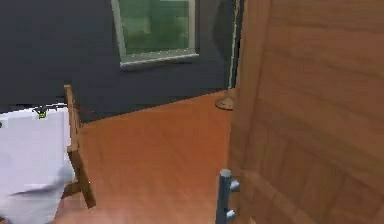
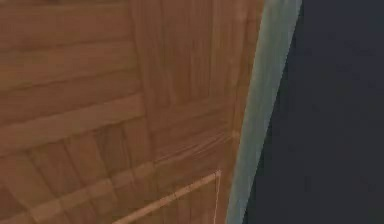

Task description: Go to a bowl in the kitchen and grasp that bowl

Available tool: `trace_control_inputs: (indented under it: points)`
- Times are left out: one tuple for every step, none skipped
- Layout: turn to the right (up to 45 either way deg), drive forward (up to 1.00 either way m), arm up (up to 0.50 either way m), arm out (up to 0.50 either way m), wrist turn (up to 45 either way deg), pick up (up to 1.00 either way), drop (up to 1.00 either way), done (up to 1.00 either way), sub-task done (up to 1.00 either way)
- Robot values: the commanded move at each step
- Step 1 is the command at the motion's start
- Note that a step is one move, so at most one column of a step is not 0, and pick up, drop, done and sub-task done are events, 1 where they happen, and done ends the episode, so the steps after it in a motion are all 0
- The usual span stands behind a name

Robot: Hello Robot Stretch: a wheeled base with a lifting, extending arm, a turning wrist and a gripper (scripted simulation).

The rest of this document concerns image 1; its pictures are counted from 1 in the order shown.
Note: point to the brown wooden door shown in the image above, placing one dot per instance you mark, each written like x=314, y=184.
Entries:
x=310, y=113

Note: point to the small black and green object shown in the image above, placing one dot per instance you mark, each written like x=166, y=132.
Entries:
x=41, y=112

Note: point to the wooden bed with white sheet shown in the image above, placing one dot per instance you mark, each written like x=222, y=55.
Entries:
x=36, y=160

